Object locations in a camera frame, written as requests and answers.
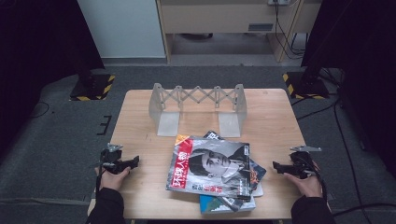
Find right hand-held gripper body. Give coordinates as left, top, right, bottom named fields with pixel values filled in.
left=289, top=146, right=322, bottom=180

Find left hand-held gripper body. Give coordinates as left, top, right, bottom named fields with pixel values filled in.
left=100, top=143, right=127, bottom=175

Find dark illustrated magazine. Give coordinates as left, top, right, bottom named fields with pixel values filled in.
left=204, top=130, right=267, bottom=213

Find grey expandable bookend rack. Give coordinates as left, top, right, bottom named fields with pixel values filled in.
left=148, top=82, right=248, bottom=138

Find grey red portrait magazine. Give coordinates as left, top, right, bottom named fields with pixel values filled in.
left=165, top=133, right=252, bottom=202

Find person's left hand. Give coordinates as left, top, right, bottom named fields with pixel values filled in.
left=94, top=167, right=132, bottom=191

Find person's right hand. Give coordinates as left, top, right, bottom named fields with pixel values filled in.
left=283, top=161, right=323, bottom=199

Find black floor tape marks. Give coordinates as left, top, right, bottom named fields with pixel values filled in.
left=96, top=115, right=112, bottom=136

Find black yellow striped stand base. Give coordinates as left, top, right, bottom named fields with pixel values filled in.
left=282, top=66, right=331, bottom=101
left=68, top=59, right=116, bottom=102

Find white cabinet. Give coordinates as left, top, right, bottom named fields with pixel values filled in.
left=77, top=0, right=166, bottom=59

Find dark curtain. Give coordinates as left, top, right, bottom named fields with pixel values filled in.
left=300, top=0, right=396, bottom=178
left=0, top=0, right=106, bottom=157

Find light wooden desk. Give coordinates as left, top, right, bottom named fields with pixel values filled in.
left=155, top=0, right=323, bottom=63

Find left hand-held gripper cable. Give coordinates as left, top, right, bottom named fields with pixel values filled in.
left=93, top=150, right=106, bottom=200

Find hand-held gripper cable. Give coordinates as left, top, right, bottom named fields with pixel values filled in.
left=93, top=150, right=106, bottom=200
left=310, top=167, right=329, bottom=201

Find right hand-held gripper cable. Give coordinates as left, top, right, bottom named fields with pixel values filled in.
left=310, top=167, right=329, bottom=201

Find thin black floor cable loop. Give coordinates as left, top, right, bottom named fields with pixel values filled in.
left=29, top=101, right=50, bottom=119

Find hanging black cables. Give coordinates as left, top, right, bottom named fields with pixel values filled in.
left=273, top=3, right=307, bottom=60

